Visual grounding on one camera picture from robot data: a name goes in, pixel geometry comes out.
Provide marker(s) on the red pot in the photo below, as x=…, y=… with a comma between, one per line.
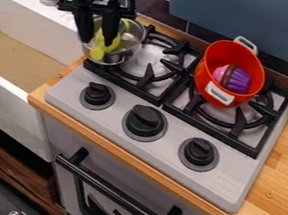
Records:
x=230, y=54

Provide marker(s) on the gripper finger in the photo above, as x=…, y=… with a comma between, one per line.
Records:
x=110, y=27
x=84, y=23

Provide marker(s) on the purple toy cupcake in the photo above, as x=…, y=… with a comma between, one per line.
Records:
x=235, y=79

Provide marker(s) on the toy sink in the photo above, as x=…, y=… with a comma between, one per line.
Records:
x=12, y=57

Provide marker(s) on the toy stove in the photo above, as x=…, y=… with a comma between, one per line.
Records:
x=155, y=141

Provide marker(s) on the silver pot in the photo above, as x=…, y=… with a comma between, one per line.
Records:
x=131, y=38

